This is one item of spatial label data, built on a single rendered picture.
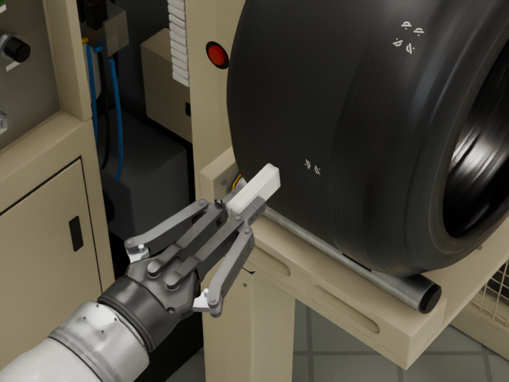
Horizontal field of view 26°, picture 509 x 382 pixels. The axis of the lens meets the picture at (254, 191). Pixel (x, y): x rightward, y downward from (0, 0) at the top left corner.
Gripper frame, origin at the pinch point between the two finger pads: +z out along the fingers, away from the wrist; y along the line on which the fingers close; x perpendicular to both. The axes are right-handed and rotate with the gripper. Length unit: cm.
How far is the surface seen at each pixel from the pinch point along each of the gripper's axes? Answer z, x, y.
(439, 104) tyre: 18.5, -4.2, -10.6
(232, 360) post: 16, 94, 31
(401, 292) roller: 17.5, 35.0, -7.0
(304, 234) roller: 17.4, 35.4, 9.7
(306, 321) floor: 48, 132, 40
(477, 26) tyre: 25.4, -10.1, -10.4
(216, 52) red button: 27.0, 20.2, 32.4
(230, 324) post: 18, 83, 31
